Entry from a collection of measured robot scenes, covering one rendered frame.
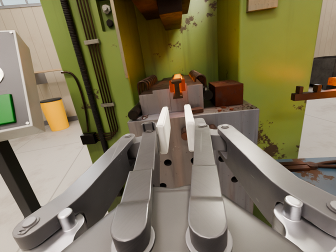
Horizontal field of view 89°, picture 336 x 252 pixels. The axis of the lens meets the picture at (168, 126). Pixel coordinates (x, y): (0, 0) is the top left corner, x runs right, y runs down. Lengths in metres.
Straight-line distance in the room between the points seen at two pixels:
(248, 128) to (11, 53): 0.68
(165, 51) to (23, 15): 4.31
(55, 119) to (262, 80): 3.98
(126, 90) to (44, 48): 4.26
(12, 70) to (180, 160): 0.52
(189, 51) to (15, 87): 0.77
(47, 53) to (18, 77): 4.28
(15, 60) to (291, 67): 0.86
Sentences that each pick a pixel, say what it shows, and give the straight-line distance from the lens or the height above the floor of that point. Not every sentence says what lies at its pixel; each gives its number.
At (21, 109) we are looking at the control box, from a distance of 0.56.
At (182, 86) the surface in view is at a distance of 0.52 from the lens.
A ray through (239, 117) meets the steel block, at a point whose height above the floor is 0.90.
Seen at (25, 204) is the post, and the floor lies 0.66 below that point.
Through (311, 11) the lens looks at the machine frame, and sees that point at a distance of 0.81.
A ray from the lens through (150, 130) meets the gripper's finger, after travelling 0.15.
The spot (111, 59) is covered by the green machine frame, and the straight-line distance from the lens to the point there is 0.72.
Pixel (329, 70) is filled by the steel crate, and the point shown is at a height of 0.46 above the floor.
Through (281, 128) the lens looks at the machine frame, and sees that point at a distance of 0.83.
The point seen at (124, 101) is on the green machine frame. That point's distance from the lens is 0.72.
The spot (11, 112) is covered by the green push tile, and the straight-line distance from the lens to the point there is 0.56.
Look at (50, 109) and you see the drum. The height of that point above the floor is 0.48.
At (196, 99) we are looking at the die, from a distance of 0.55.
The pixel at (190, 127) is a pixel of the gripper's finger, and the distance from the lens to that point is 0.15.
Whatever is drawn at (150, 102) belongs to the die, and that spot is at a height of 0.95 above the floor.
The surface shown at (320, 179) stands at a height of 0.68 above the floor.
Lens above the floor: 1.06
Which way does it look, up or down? 20 degrees down
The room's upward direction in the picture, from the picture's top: 8 degrees counter-clockwise
